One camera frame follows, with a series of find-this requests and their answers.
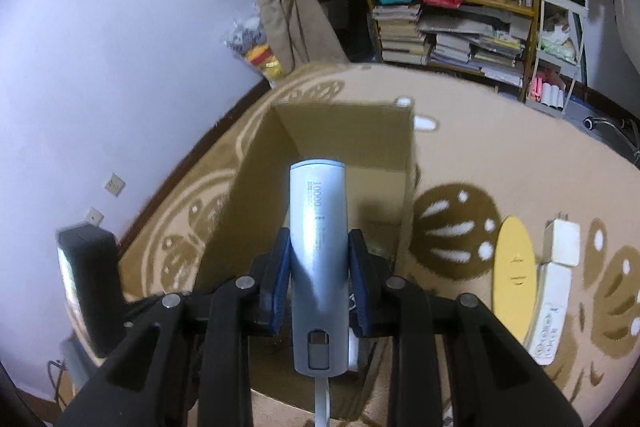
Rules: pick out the plush toy bag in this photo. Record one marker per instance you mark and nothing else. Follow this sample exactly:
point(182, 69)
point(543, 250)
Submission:
point(248, 40)

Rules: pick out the wall socket lower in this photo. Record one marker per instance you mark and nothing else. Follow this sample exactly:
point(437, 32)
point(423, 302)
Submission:
point(94, 216)

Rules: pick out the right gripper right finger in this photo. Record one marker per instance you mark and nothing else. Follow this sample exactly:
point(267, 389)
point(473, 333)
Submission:
point(493, 381)

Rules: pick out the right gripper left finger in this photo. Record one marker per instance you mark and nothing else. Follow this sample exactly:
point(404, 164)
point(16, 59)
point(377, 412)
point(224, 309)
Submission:
point(183, 352)

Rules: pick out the beige hanging trousers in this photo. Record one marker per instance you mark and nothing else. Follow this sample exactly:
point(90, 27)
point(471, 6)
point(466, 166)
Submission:
point(299, 33)

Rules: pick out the yellow oval case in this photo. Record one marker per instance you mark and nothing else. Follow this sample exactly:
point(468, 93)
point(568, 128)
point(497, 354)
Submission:
point(514, 281)

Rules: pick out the patterned tan carpet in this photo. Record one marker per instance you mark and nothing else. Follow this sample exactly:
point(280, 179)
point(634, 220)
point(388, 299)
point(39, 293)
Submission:
point(517, 162)

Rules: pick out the wall socket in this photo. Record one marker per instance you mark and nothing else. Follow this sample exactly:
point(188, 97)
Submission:
point(94, 216)
point(114, 185)

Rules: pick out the wall socket upper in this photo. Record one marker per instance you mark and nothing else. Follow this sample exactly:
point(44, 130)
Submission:
point(114, 185)

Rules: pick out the white small remote control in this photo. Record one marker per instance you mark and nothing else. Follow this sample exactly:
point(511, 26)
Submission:
point(553, 293)

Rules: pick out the white square charger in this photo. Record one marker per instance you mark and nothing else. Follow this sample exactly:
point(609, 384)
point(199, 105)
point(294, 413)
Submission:
point(561, 242)

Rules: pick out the stacked books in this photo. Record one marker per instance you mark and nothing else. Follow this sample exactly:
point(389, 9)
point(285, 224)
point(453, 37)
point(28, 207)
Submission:
point(480, 39)

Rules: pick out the light blue power bank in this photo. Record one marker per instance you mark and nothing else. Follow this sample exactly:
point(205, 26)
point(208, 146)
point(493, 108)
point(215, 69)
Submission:
point(320, 288)

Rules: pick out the cardboard box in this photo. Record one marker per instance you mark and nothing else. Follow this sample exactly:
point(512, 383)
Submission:
point(375, 143)

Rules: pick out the white rolling cart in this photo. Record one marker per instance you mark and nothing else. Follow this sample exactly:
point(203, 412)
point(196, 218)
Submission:
point(558, 52)

